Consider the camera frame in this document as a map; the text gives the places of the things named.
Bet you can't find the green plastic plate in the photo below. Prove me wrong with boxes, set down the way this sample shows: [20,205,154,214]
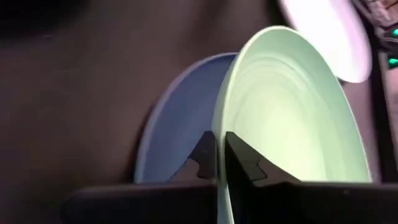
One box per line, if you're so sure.
[211,25,373,224]

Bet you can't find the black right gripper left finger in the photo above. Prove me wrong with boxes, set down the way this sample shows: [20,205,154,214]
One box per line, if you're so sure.
[61,129,219,224]

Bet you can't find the pink plastic plate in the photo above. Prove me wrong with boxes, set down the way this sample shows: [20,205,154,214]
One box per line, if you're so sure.
[278,0,373,84]

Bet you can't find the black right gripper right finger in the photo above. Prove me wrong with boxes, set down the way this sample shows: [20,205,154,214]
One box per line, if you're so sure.
[223,131,398,224]

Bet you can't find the black table mat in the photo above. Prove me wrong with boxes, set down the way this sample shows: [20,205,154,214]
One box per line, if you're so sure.
[0,0,398,224]

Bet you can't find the blue plastic plate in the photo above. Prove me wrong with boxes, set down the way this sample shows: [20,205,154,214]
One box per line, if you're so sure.
[133,52,240,184]

